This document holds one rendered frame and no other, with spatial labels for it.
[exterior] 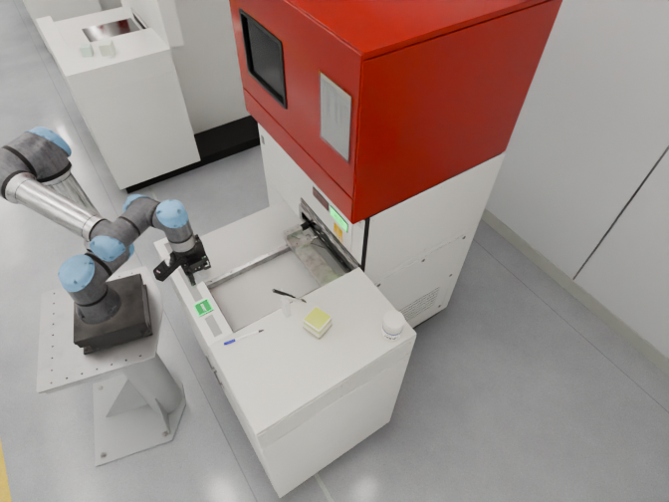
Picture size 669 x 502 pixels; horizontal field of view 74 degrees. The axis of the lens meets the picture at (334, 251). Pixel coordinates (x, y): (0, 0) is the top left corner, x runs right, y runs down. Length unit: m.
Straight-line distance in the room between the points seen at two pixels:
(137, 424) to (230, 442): 0.48
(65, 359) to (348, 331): 1.04
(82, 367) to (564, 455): 2.21
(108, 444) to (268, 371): 1.30
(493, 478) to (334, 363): 1.24
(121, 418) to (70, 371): 0.82
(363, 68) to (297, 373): 0.93
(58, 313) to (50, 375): 0.26
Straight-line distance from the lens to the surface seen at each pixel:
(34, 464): 2.78
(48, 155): 1.58
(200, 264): 1.45
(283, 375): 1.50
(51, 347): 1.98
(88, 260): 1.72
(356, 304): 1.63
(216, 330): 1.62
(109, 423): 2.68
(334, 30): 1.26
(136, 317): 1.80
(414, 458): 2.45
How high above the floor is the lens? 2.33
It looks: 50 degrees down
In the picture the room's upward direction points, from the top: 1 degrees clockwise
